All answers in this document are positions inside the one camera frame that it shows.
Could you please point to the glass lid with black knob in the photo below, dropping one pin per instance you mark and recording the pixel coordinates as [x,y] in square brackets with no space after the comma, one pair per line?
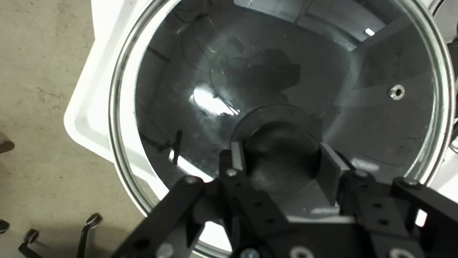
[280,143]

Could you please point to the black cooking pot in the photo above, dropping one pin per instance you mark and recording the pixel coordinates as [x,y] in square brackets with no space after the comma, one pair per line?
[190,72]

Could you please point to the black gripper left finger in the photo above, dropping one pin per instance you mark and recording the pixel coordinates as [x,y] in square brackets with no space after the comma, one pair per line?
[237,205]

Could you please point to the white plastic tray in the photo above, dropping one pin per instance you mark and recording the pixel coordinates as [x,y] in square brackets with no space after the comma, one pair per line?
[90,115]

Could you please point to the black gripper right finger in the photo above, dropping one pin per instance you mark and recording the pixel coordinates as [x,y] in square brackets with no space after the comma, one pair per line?
[380,215]

